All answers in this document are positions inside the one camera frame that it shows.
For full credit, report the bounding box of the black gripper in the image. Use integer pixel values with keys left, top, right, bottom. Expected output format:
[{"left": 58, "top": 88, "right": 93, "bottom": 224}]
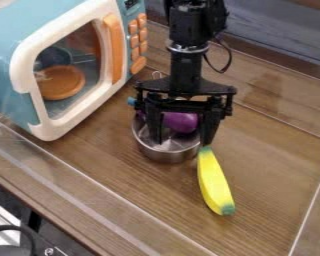
[{"left": 133, "top": 41, "right": 237, "bottom": 146}]

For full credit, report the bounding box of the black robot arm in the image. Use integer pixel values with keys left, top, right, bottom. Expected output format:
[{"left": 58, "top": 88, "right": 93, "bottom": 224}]
[{"left": 134, "top": 0, "right": 237, "bottom": 145}]

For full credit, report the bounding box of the silver metal pot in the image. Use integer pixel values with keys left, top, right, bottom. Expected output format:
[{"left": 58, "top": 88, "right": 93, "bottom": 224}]
[{"left": 130, "top": 70, "right": 203, "bottom": 164}]

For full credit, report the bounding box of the yellow toy banana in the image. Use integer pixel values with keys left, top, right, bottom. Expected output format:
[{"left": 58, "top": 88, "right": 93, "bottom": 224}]
[{"left": 197, "top": 146, "right": 236, "bottom": 216}]

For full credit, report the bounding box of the purple toy eggplant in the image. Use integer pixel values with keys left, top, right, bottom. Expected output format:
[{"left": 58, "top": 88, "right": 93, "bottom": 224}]
[{"left": 126, "top": 96, "right": 200, "bottom": 134}]

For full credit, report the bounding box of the orange plate in microwave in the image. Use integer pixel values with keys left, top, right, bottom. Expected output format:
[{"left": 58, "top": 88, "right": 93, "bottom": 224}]
[{"left": 34, "top": 65, "right": 85, "bottom": 100}]

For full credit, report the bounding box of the blue toy microwave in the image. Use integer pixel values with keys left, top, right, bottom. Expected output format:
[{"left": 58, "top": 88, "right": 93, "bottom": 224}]
[{"left": 0, "top": 0, "right": 148, "bottom": 141}]

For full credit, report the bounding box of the black cable lower left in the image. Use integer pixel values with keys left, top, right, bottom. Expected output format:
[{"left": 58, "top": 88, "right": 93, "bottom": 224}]
[{"left": 0, "top": 225, "right": 36, "bottom": 256}]

